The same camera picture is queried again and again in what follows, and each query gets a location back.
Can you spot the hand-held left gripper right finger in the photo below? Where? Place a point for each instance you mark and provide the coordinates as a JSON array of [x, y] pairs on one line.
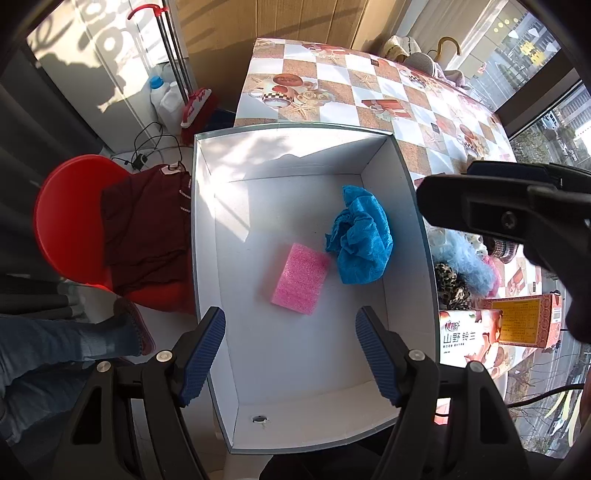
[[377, 356]]

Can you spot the grey cloth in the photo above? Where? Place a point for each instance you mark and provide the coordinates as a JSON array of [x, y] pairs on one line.
[[422, 63]]

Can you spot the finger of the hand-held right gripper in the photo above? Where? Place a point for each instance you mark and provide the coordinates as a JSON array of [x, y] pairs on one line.
[[461, 203], [508, 167]]

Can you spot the leopard print scrunchie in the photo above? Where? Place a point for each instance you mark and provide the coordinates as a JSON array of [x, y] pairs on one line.
[[450, 286]]

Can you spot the white cardboard box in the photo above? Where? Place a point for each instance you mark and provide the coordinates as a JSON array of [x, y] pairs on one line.
[[295, 323]]

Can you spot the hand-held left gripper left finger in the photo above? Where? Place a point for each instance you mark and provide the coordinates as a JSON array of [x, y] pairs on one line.
[[203, 355]]

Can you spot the light blue fluffy cloth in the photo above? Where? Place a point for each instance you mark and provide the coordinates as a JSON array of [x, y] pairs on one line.
[[466, 258]]

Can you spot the maroon garment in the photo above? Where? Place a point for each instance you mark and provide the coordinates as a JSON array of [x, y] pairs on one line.
[[143, 230]]

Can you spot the white plastic jug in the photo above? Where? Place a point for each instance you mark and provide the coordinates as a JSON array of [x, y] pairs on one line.
[[171, 106]]

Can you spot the person's leg in jeans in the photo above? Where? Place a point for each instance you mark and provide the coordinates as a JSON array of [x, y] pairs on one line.
[[51, 355]]

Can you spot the red broom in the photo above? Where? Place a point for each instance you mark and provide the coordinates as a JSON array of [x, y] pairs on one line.
[[196, 110]]

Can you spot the yellow clothes hanger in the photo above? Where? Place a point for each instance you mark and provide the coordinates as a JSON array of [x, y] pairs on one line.
[[445, 44]]

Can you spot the plaid fabric item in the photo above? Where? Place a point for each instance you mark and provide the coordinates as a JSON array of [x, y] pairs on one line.
[[503, 249]]

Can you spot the orange cardboard box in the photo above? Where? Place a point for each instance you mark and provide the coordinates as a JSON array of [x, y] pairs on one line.
[[524, 321]]

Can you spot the red plastic chair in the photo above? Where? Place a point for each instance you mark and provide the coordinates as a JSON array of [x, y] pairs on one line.
[[64, 221]]

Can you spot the pink foam sponge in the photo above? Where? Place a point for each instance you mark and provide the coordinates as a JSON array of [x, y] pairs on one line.
[[300, 279]]

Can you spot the white tissue pack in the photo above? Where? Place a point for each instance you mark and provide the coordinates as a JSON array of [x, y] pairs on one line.
[[464, 339]]

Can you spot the blue crumpled cloth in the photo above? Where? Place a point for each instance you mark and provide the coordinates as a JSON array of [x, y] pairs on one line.
[[362, 240]]

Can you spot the pink fluffy cloth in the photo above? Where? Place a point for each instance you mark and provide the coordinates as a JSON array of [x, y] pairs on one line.
[[493, 277]]

